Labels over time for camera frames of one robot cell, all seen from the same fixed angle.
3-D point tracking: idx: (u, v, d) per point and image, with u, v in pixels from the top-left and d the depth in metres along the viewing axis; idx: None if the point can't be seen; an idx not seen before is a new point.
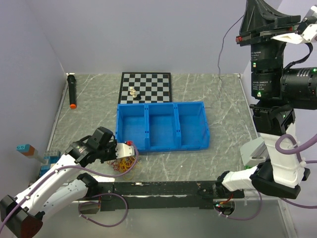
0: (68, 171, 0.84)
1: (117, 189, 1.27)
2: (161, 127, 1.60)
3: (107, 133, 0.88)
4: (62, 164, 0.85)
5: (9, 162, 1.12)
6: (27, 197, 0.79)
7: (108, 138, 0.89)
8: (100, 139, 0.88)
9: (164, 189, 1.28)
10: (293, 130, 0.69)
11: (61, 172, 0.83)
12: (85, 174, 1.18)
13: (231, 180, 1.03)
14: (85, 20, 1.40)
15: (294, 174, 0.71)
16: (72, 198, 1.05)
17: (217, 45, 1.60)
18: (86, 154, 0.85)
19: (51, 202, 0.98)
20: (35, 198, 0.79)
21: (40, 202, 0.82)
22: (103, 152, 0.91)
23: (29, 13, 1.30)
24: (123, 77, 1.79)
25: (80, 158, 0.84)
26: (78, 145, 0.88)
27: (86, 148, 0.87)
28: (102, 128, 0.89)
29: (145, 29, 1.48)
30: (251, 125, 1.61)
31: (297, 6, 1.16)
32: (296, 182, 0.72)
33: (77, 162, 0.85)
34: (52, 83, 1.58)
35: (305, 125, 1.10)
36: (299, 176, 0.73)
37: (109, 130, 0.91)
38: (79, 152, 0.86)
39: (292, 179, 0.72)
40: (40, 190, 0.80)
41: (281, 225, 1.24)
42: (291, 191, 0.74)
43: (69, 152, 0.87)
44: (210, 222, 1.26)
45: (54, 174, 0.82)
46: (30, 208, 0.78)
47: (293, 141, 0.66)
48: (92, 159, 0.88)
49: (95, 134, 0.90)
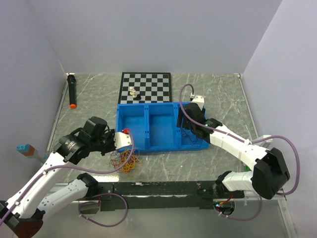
0: (57, 171, 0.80)
1: (118, 189, 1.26)
2: (161, 127, 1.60)
3: (99, 125, 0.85)
4: (51, 163, 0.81)
5: (9, 162, 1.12)
6: (17, 203, 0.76)
7: (100, 129, 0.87)
8: (92, 131, 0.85)
9: (164, 189, 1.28)
10: (225, 128, 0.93)
11: (50, 172, 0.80)
12: (85, 174, 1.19)
13: (232, 180, 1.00)
14: (84, 19, 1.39)
15: (246, 151, 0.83)
16: (72, 197, 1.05)
17: (217, 44, 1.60)
18: (77, 150, 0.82)
19: (51, 201, 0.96)
20: (25, 203, 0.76)
21: (32, 206, 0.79)
22: (97, 144, 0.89)
23: (29, 13, 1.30)
24: (123, 77, 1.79)
25: (70, 156, 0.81)
26: (66, 141, 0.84)
27: (77, 143, 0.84)
28: (93, 120, 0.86)
29: (145, 29, 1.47)
30: (251, 125, 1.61)
31: (297, 9, 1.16)
32: (254, 157, 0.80)
33: (66, 160, 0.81)
34: (52, 83, 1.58)
35: (304, 127, 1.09)
36: (257, 152, 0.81)
37: (102, 121, 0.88)
38: (68, 149, 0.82)
39: (249, 156, 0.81)
40: (30, 194, 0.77)
41: (281, 226, 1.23)
42: (256, 165, 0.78)
43: (57, 150, 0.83)
44: (210, 222, 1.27)
45: (43, 176, 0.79)
46: (22, 212, 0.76)
47: (222, 132, 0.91)
48: (84, 154, 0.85)
49: (86, 126, 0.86)
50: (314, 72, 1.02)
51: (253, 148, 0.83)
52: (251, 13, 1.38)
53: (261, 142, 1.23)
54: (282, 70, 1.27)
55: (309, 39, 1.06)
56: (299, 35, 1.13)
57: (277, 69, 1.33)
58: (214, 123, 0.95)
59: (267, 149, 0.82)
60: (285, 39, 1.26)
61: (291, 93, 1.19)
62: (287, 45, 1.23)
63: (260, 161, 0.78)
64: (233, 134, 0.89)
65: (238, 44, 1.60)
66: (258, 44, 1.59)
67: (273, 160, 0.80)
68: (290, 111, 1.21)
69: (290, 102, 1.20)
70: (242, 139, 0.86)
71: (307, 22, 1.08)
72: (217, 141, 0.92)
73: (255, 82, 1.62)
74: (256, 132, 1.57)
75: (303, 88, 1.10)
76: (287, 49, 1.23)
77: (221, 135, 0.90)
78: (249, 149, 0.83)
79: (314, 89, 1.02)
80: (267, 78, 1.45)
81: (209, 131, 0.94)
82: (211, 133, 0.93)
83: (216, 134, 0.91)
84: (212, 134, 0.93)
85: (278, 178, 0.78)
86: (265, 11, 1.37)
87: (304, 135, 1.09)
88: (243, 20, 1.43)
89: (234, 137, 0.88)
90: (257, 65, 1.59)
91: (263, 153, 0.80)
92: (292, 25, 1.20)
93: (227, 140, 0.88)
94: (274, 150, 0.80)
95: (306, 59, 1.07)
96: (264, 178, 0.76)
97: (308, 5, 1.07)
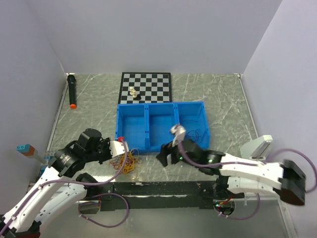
0: (52, 186, 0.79)
1: (117, 189, 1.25)
2: (161, 126, 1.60)
3: (93, 138, 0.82)
4: (46, 178, 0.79)
5: (9, 163, 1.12)
6: (14, 217, 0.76)
7: (94, 142, 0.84)
8: (86, 144, 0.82)
9: (164, 189, 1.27)
10: (230, 157, 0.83)
11: (45, 188, 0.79)
12: (84, 174, 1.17)
13: (240, 187, 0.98)
14: (85, 19, 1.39)
15: (265, 175, 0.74)
16: (69, 203, 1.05)
17: (218, 44, 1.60)
18: (72, 164, 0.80)
19: (48, 210, 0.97)
20: (21, 217, 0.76)
21: (29, 219, 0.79)
22: (93, 155, 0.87)
23: (29, 13, 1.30)
24: (123, 77, 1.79)
25: (64, 171, 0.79)
26: (61, 155, 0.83)
27: (71, 156, 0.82)
28: (86, 133, 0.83)
29: (145, 29, 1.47)
30: (252, 125, 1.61)
31: (297, 9, 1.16)
32: (275, 177, 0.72)
33: (60, 175, 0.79)
34: (52, 83, 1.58)
35: (304, 127, 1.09)
36: (274, 172, 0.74)
37: (96, 132, 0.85)
38: (63, 164, 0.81)
39: (270, 178, 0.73)
40: (26, 208, 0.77)
41: (281, 226, 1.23)
42: (281, 186, 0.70)
43: (52, 165, 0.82)
44: (210, 222, 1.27)
45: (38, 191, 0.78)
46: (19, 227, 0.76)
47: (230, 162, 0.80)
48: (79, 167, 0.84)
49: (79, 139, 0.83)
50: (314, 72, 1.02)
51: (268, 168, 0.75)
52: (251, 13, 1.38)
53: (261, 143, 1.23)
54: (283, 70, 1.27)
55: (310, 39, 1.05)
56: (299, 36, 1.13)
57: (277, 69, 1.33)
58: (217, 156, 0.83)
59: (282, 164, 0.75)
60: (285, 39, 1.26)
61: (291, 93, 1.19)
62: (287, 45, 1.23)
63: (283, 180, 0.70)
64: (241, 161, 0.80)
65: (238, 44, 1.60)
66: (258, 44, 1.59)
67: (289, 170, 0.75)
68: (290, 111, 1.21)
69: (290, 102, 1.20)
70: (254, 163, 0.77)
71: (307, 21, 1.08)
72: (229, 173, 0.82)
73: (255, 82, 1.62)
74: (256, 132, 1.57)
75: (303, 88, 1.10)
76: (287, 49, 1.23)
77: (232, 166, 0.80)
78: (266, 171, 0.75)
79: (314, 89, 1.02)
80: (267, 78, 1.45)
81: (217, 167, 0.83)
82: (221, 169, 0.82)
83: (225, 167, 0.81)
84: (222, 169, 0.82)
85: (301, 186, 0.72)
86: (265, 11, 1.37)
87: (304, 135, 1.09)
88: (243, 20, 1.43)
89: (245, 164, 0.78)
90: (257, 65, 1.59)
91: (281, 170, 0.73)
92: (292, 25, 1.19)
93: (240, 169, 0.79)
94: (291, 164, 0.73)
95: (306, 59, 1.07)
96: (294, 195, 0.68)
97: (308, 5, 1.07)
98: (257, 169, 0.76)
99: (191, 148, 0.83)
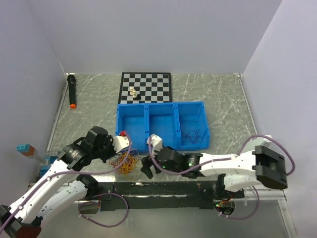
0: (61, 178, 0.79)
1: (117, 189, 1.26)
2: (161, 126, 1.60)
3: (101, 134, 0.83)
4: (55, 170, 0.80)
5: (9, 162, 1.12)
6: (20, 207, 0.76)
7: (102, 138, 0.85)
8: (93, 140, 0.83)
9: (164, 189, 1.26)
10: (206, 156, 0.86)
11: (54, 179, 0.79)
12: (85, 174, 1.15)
13: (233, 184, 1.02)
14: (85, 19, 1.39)
15: (239, 166, 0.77)
16: (72, 200, 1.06)
17: (217, 44, 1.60)
18: (80, 158, 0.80)
19: (49, 206, 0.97)
20: (28, 208, 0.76)
21: (35, 210, 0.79)
22: (100, 151, 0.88)
23: (29, 13, 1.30)
24: (123, 77, 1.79)
25: (73, 164, 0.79)
26: (70, 149, 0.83)
27: (79, 151, 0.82)
28: (94, 129, 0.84)
29: (145, 29, 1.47)
30: (252, 125, 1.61)
31: (297, 9, 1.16)
32: (249, 166, 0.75)
33: (69, 168, 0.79)
34: (52, 83, 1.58)
35: (304, 127, 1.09)
36: (247, 161, 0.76)
37: (103, 129, 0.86)
38: (72, 157, 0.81)
39: (245, 168, 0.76)
40: (33, 199, 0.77)
41: (281, 226, 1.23)
42: (255, 173, 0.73)
43: (61, 158, 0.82)
44: (210, 222, 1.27)
45: (46, 182, 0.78)
46: (25, 217, 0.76)
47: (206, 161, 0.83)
48: (86, 163, 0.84)
49: (87, 135, 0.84)
50: (313, 72, 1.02)
51: (241, 158, 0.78)
52: (251, 13, 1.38)
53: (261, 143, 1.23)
54: (283, 70, 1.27)
55: (309, 39, 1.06)
56: (299, 36, 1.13)
57: (277, 69, 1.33)
58: (196, 158, 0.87)
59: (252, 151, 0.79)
60: (285, 39, 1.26)
61: (291, 93, 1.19)
62: (287, 45, 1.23)
63: (256, 166, 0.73)
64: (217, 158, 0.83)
65: (238, 44, 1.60)
66: (258, 44, 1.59)
67: (263, 155, 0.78)
68: (290, 111, 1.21)
69: (290, 102, 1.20)
70: (227, 157, 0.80)
71: (307, 21, 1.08)
72: (209, 172, 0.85)
73: (255, 82, 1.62)
74: (256, 132, 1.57)
75: (303, 88, 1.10)
76: (287, 49, 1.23)
77: (209, 165, 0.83)
78: (240, 162, 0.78)
79: (314, 89, 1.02)
80: (267, 78, 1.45)
81: (197, 168, 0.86)
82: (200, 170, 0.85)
83: (204, 167, 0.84)
84: (201, 170, 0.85)
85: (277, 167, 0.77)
86: (265, 12, 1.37)
87: (304, 135, 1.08)
88: (243, 20, 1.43)
89: (220, 159, 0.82)
90: (257, 65, 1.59)
91: (254, 157, 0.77)
92: (292, 25, 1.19)
93: (217, 166, 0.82)
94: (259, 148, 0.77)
95: (306, 59, 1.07)
96: (271, 179, 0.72)
97: (308, 5, 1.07)
98: (232, 162, 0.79)
99: (170, 155, 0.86)
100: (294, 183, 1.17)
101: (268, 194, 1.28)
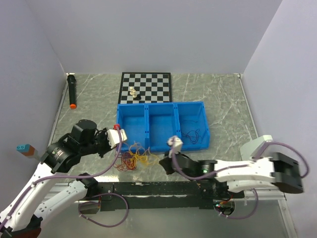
0: (46, 183, 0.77)
1: (117, 189, 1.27)
2: (161, 127, 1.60)
3: (87, 131, 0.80)
4: (39, 175, 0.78)
5: (9, 163, 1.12)
6: (9, 216, 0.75)
7: (89, 134, 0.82)
8: (79, 138, 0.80)
9: (164, 189, 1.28)
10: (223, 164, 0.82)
11: (38, 185, 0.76)
12: None
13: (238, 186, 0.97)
14: (84, 19, 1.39)
15: (260, 173, 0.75)
16: (70, 201, 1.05)
17: (218, 44, 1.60)
18: (66, 158, 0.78)
19: (48, 207, 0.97)
20: (16, 216, 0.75)
21: (25, 217, 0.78)
22: (89, 148, 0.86)
23: (29, 13, 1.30)
24: (123, 77, 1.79)
25: (57, 167, 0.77)
26: (53, 150, 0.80)
27: (64, 151, 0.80)
28: (79, 125, 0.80)
29: (145, 28, 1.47)
30: (252, 125, 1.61)
31: (297, 9, 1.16)
32: (268, 173, 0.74)
33: (53, 172, 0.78)
34: (52, 83, 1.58)
35: (305, 127, 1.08)
36: (266, 168, 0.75)
37: (91, 124, 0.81)
38: (56, 159, 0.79)
39: (265, 175, 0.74)
40: (20, 208, 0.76)
41: (281, 226, 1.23)
42: (274, 181, 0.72)
43: (45, 161, 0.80)
44: (210, 222, 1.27)
45: (31, 189, 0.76)
46: (14, 226, 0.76)
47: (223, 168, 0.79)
48: (75, 161, 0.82)
49: (73, 133, 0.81)
50: (313, 72, 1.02)
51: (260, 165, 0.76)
52: (251, 13, 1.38)
53: (261, 142, 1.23)
54: (283, 70, 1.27)
55: (309, 39, 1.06)
56: (298, 36, 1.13)
57: (277, 69, 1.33)
58: (211, 166, 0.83)
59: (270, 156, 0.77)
60: (285, 39, 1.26)
61: (291, 93, 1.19)
62: (287, 45, 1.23)
63: (273, 175, 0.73)
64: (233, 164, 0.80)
65: (238, 44, 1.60)
66: (258, 44, 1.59)
67: (279, 161, 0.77)
68: (290, 111, 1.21)
69: (290, 102, 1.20)
70: (246, 164, 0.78)
71: (307, 21, 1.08)
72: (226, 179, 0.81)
73: (255, 82, 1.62)
74: (256, 132, 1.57)
75: (303, 88, 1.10)
76: (287, 49, 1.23)
77: (226, 172, 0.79)
78: (259, 169, 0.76)
79: (314, 89, 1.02)
80: (267, 78, 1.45)
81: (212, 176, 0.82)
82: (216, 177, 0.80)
83: (220, 173, 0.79)
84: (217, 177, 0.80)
85: (290, 172, 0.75)
86: (265, 12, 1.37)
87: (304, 135, 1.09)
88: (243, 20, 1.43)
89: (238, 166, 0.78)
90: (257, 65, 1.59)
91: (272, 165, 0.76)
92: (292, 25, 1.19)
93: (234, 172, 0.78)
94: (277, 154, 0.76)
95: (307, 59, 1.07)
96: (289, 186, 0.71)
97: (308, 5, 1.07)
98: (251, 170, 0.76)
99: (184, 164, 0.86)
100: None
101: (268, 194, 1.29)
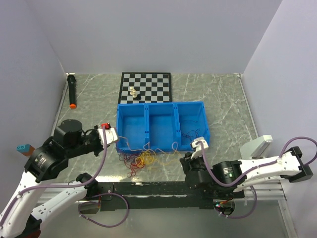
0: (32, 193, 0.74)
1: (118, 189, 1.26)
2: (161, 127, 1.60)
3: (70, 134, 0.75)
4: (25, 185, 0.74)
5: (8, 163, 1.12)
6: (1, 226, 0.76)
7: (73, 137, 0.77)
8: (63, 141, 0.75)
9: (164, 189, 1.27)
10: (248, 164, 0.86)
11: (25, 195, 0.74)
12: (84, 174, 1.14)
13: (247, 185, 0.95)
14: (84, 19, 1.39)
15: (286, 168, 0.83)
16: (69, 202, 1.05)
17: (218, 44, 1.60)
18: (49, 166, 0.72)
19: (48, 208, 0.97)
20: (8, 226, 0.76)
21: (18, 225, 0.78)
22: (76, 150, 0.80)
23: (29, 13, 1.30)
24: (123, 77, 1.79)
25: (42, 175, 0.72)
26: (36, 157, 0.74)
27: (48, 157, 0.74)
28: (62, 128, 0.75)
29: (144, 29, 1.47)
30: (252, 125, 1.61)
31: (297, 9, 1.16)
32: (296, 168, 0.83)
33: (38, 180, 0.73)
34: (52, 83, 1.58)
35: (305, 127, 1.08)
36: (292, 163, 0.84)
37: (73, 125, 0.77)
38: (39, 167, 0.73)
39: (291, 169, 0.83)
40: (10, 217, 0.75)
41: (281, 226, 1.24)
42: (303, 172, 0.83)
43: (29, 169, 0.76)
44: (210, 222, 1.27)
45: (18, 199, 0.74)
46: (7, 235, 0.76)
47: (250, 170, 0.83)
48: (61, 167, 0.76)
49: (55, 136, 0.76)
50: (314, 72, 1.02)
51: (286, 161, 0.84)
52: (251, 13, 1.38)
53: (261, 143, 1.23)
54: (283, 70, 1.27)
55: (309, 39, 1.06)
56: (299, 36, 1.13)
57: (277, 69, 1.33)
58: (236, 167, 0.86)
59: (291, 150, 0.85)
60: (285, 39, 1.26)
61: (292, 92, 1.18)
62: (288, 45, 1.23)
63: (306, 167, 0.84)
64: (260, 163, 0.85)
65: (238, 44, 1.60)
66: (258, 44, 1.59)
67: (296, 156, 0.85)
68: (290, 111, 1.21)
69: (290, 102, 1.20)
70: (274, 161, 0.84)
71: (307, 20, 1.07)
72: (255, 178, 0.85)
73: (255, 82, 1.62)
74: (256, 132, 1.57)
75: (304, 88, 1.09)
76: (288, 49, 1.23)
77: (257, 172, 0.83)
78: (285, 164, 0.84)
79: (314, 89, 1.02)
80: (267, 78, 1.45)
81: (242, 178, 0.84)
82: (246, 179, 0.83)
83: (249, 174, 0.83)
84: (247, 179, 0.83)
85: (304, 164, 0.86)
86: (265, 12, 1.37)
87: (304, 135, 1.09)
88: (243, 20, 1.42)
89: (266, 164, 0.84)
90: (257, 65, 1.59)
91: (296, 159, 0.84)
92: (292, 25, 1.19)
93: (263, 171, 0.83)
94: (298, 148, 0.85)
95: (307, 59, 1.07)
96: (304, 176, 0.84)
97: (309, 4, 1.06)
98: (279, 167, 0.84)
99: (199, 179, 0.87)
100: (295, 183, 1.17)
101: (268, 194, 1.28)
